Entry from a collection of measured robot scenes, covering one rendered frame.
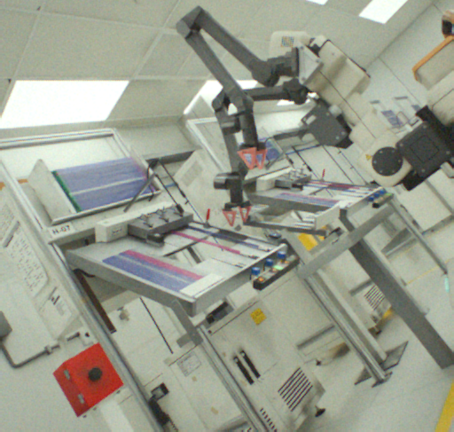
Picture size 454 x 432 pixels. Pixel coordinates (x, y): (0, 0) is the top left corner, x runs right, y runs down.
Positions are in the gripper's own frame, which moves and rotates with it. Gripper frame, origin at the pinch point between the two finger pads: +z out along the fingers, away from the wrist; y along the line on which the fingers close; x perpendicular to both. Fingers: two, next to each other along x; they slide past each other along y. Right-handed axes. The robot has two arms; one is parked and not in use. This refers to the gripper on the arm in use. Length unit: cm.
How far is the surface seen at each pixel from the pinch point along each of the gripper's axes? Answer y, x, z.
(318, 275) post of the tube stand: -44, 17, 36
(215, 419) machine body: 40, 14, 67
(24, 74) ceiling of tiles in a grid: -43, -227, -83
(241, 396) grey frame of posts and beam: 50, 34, 44
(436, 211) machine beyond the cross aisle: -453, -15, 94
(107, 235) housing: 29, -54, 5
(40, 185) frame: 39, -86, -18
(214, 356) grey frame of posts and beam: 51, 24, 32
